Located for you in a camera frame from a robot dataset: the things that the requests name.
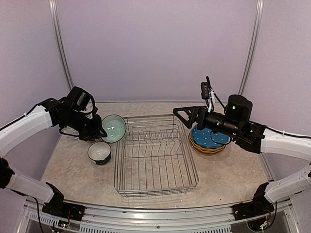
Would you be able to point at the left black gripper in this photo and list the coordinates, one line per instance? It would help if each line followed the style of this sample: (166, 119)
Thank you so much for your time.
(96, 125)

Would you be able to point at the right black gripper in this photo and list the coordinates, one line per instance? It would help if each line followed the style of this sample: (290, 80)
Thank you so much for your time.
(203, 111)

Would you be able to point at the light striped rice bowl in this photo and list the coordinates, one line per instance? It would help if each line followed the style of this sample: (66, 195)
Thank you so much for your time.
(115, 127)

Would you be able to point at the dark blue white bowl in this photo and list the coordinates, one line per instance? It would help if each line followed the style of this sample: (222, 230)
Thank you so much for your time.
(99, 153)

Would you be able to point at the blue polka dot plate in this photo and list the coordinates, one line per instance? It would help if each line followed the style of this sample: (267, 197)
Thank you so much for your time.
(208, 138)

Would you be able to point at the yellow polka dot plate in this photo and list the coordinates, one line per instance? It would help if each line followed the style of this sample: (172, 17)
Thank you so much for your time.
(205, 148)
(192, 142)

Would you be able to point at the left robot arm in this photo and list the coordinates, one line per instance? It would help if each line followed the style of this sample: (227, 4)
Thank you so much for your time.
(77, 110)

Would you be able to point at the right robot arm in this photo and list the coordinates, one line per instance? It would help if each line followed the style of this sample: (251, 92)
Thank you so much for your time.
(256, 138)

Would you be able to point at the bird pattern ceramic plate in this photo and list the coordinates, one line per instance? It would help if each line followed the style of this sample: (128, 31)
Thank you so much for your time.
(209, 152)

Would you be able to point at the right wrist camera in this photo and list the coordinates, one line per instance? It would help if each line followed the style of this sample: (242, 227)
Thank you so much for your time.
(208, 94)

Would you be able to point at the back wall aluminium rail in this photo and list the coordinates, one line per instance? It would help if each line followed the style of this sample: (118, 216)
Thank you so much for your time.
(151, 101)

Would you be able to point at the metal wire dish rack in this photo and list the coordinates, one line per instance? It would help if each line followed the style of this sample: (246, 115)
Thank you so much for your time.
(154, 158)

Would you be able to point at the aluminium front frame rail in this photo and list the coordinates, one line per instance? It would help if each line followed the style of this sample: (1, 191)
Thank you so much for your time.
(108, 219)

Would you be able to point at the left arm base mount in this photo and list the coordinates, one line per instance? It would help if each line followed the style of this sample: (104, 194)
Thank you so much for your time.
(63, 209)

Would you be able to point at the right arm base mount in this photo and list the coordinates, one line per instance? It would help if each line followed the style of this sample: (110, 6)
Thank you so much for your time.
(251, 209)

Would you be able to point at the right corner aluminium post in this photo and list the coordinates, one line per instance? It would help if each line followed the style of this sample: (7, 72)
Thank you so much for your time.
(252, 46)

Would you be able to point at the corner aluminium post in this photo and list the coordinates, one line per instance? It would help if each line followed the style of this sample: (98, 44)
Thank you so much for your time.
(59, 43)
(252, 46)

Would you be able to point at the left corner aluminium post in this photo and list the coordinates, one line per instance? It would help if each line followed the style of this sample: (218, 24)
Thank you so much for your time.
(59, 43)

